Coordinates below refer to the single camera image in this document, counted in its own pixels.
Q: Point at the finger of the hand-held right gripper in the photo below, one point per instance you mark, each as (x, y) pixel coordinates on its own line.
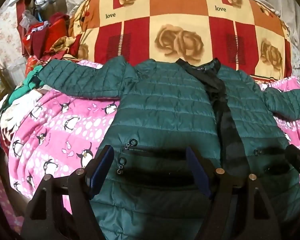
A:
(295, 158)

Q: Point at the teal cloth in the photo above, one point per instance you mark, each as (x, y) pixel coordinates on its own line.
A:
(24, 85)

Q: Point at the red clothes pile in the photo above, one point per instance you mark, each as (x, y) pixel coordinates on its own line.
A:
(46, 38)

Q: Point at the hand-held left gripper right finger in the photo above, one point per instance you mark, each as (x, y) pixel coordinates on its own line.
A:
(197, 170)

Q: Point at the pink penguin print blanket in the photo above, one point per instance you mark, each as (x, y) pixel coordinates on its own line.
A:
(65, 120)

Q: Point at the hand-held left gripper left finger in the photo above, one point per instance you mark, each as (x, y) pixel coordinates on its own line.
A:
(103, 170)

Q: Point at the green quilted puffer jacket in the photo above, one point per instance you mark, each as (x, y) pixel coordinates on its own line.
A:
(164, 110)

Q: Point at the rose print checkered quilt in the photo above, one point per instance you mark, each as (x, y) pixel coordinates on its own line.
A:
(179, 30)

